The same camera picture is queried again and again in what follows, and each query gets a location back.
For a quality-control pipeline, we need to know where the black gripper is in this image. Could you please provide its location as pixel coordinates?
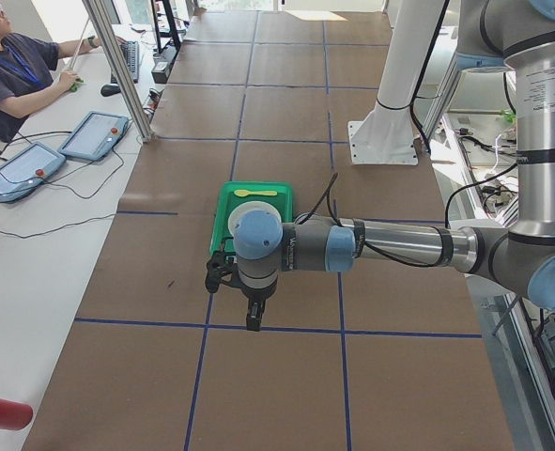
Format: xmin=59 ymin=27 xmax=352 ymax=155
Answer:
xmin=242 ymin=285 xmax=274 ymax=332

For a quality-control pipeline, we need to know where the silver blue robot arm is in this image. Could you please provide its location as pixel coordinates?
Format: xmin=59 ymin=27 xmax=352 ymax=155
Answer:
xmin=234 ymin=1 xmax=555 ymax=331

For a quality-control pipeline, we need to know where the white round plate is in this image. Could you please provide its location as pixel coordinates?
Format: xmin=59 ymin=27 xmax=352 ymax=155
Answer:
xmin=227 ymin=201 xmax=282 ymax=235

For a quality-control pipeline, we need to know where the green plastic tray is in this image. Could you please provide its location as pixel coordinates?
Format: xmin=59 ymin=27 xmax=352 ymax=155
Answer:
xmin=209 ymin=180 xmax=294 ymax=255

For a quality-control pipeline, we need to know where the yellow plastic spoon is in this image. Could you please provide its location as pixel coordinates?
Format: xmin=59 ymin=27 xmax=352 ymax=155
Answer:
xmin=233 ymin=189 xmax=278 ymax=197

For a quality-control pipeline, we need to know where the brown paper table cover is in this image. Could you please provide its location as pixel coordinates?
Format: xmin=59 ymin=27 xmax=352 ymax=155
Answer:
xmin=23 ymin=8 xmax=517 ymax=451

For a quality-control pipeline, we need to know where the far blue teach pendant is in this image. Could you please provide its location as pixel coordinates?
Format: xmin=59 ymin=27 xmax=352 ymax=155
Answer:
xmin=57 ymin=111 xmax=129 ymax=162

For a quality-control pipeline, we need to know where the blue teach pendant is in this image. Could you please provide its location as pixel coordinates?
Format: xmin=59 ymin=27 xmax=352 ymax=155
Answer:
xmin=57 ymin=111 xmax=129 ymax=162
xmin=0 ymin=142 xmax=66 ymax=202

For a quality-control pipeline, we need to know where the black computer mouse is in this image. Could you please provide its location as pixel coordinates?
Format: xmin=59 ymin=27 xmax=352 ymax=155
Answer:
xmin=100 ymin=84 xmax=121 ymax=97

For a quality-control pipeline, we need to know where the near blue teach pendant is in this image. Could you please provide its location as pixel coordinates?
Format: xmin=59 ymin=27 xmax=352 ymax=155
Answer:
xmin=0 ymin=142 xmax=66 ymax=202

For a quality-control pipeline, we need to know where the red cylinder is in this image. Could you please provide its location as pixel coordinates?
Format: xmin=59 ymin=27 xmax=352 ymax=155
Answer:
xmin=0 ymin=398 xmax=33 ymax=430

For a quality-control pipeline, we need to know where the black keyboard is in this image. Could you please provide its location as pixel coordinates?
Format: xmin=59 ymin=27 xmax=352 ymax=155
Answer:
xmin=119 ymin=41 xmax=140 ymax=84

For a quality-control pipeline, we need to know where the seated person dark shirt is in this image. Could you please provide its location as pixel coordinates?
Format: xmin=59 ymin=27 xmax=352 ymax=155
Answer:
xmin=0 ymin=3 xmax=102 ymax=143

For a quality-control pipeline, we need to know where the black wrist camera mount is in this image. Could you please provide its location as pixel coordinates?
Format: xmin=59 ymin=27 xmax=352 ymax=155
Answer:
xmin=205 ymin=250 xmax=242 ymax=294

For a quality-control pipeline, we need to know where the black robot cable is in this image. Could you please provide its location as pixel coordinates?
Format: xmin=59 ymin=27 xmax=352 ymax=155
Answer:
xmin=300 ymin=172 xmax=452 ymax=269

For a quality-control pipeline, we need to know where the white pedestal base plate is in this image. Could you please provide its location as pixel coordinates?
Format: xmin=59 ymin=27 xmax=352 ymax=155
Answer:
xmin=347 ymin=102 xmax=418 ymax=165

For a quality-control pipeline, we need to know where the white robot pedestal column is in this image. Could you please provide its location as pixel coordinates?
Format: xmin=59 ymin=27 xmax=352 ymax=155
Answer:
xmin=376 ymin=0 xmax=449 ymax=111

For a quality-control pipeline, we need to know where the aluminium frame post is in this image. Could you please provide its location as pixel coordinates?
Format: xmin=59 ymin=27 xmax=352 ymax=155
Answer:
xmin=83 ymin=0 xmax=153 ymax=143

